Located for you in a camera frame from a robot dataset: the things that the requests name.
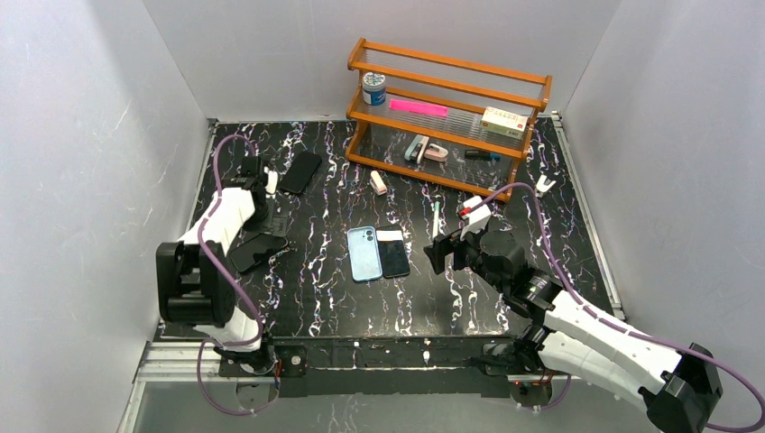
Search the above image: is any teal white stapler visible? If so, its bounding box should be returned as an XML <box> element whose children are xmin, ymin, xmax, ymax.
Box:
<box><xmin>404</xmin><ymin>134</ymin><xmax>429</xmax><ymax>165</ymax></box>

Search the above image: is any phone with black screen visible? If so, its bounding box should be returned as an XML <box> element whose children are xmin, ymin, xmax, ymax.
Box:
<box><xmin>376</xmin><ymin>227</ymin><xmax>410</xmax><ymax>279</ymax></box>

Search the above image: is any green white pen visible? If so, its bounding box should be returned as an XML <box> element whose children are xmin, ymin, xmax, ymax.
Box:
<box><xmin>431</xmin><ymin>201</ymin><xmax>441</xmax><ymax>239</ymax></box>

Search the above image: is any orange wooden two-tier shelf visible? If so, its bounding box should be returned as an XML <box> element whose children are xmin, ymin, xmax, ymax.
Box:
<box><xmin>346</xmin><ymin>38</ymin><xmax>553</xmax><ymax>196</ymax></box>

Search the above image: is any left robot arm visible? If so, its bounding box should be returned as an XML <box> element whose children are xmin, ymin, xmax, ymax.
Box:
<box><xmin>155</xmin><ymin>156</ymin><xmax>289</xmax><ymax>374</ymax></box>

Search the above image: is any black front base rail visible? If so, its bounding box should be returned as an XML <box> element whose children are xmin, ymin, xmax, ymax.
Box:
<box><xmin>270</xmin><ymin>336</ymin><xmax>540</xmax><ymax>398</ymax></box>

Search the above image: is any white staple remover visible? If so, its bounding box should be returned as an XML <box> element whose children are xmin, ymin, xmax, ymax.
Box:
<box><xmin>535</xmin><ymin>174</ymin><xmax>557</xmax><ymax>198</ymax></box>

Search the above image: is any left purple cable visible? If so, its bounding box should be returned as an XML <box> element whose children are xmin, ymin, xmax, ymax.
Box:
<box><xmin>197</xmin><ymin>134</ymin><xmax>267</xmax><ymax>417</ymax></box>

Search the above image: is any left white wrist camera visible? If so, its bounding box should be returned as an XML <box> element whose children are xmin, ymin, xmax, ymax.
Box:
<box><xmin>265</xmin><ymin>170</ymin><xmax>279</xmax><ymax>195</ymax></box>

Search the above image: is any white red cardboard box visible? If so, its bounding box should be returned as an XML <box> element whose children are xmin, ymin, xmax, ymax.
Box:
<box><xmin>480</xmin><ymin>106</ymin><xmax>528</xmax><ymax>140</ymax></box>

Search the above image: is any black blue marker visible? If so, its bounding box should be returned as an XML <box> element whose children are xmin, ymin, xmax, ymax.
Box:
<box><xmin>464</xmin><ymin>149</ymin><xmax>502</xmax><ymax>161</ymax></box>

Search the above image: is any blue white round jar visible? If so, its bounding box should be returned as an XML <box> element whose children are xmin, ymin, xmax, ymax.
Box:
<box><xmin>361</xmin><ymin>72</ymin><xmax>386</xmax><ymax>106</ymax></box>

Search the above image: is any pink flat ruler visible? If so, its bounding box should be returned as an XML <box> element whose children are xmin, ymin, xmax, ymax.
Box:
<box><xmin>389</xmin><ymin>98</ymin><xmax>448</xmax><ymax>117</ymax></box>

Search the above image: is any small pink stapler on table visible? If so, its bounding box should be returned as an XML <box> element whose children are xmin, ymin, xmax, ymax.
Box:
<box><xmin>370</xmin><ymin>170</ymin><xmax>388</xmax><ymax>196</ymax></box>

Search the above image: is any light blue phone case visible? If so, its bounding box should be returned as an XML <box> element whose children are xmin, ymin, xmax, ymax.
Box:
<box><xmin>346</xmin><ymin>226</ymin><xmax>383</xmax><ymax>282</ymax></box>

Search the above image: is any pink white stapler on shelf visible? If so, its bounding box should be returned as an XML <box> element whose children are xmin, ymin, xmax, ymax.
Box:
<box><xmin>423</xmin><ymin>144</ymin><xmax>449</xmax><ymax>162</ymax></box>

